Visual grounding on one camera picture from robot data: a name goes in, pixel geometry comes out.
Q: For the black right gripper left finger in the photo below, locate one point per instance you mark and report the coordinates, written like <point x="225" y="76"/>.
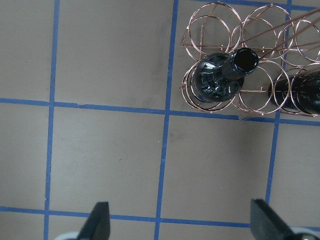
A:
<point x="97" y="225"/>

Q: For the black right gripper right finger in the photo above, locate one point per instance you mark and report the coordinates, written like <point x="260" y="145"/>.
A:
<point x="266" y="224"/>

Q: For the dark wine bottle in basket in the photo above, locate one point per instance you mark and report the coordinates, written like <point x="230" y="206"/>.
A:
<point x="219" y="77"/>

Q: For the copper wire wine basket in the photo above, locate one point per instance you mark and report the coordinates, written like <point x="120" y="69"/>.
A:
<point x="266" y="62"/>

